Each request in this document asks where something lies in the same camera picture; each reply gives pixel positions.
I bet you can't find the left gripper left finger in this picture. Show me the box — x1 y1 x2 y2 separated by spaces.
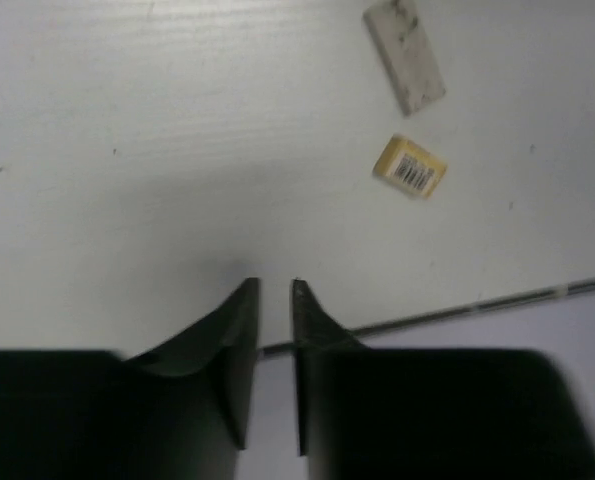
0 278 260 479

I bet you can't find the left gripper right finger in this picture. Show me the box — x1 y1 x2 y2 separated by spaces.
291 280 595 479

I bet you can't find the yellow eraser with barcode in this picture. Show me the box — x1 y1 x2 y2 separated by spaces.
372 135 447 199

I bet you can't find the white eraser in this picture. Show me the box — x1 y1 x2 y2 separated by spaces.
363 1 446 117

